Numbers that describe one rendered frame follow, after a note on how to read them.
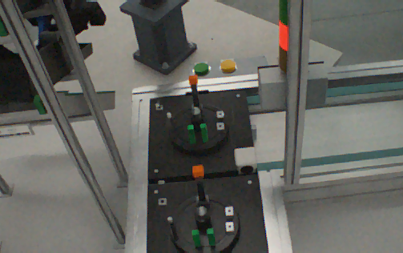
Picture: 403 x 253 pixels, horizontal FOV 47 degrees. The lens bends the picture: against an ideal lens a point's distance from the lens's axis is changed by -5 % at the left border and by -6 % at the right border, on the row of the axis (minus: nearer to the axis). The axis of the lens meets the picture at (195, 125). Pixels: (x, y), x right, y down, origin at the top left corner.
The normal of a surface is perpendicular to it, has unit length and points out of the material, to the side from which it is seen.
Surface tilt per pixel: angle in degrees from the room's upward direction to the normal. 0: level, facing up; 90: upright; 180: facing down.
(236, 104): 0
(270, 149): 0
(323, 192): 90
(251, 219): 0
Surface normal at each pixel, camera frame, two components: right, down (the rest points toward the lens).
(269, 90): 0.04, 0.76
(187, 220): -0.11, -0.64
